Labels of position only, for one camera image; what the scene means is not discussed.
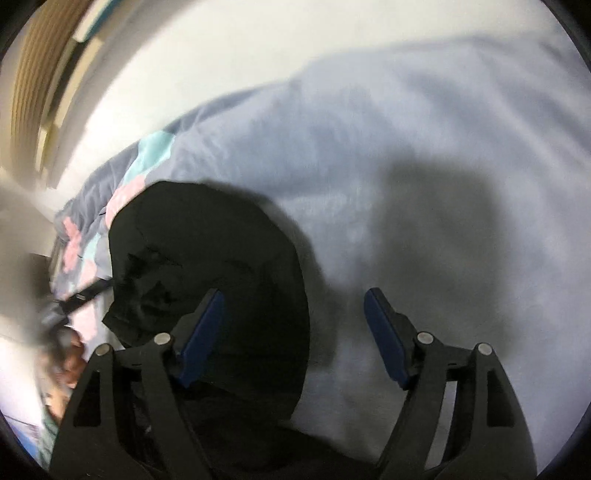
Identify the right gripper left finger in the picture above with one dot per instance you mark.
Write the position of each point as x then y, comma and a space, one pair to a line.
195, 335

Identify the grey floral duvet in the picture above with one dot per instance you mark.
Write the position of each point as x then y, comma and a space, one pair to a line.
453, 175

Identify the person's left hand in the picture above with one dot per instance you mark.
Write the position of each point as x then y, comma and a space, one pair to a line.
64, 369

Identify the wooden slatted headboard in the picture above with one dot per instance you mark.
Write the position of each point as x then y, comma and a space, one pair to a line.
44, 44

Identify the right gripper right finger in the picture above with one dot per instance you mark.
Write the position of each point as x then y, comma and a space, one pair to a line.
394, 335

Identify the black jacket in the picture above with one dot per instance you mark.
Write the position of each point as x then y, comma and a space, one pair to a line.
212, 270

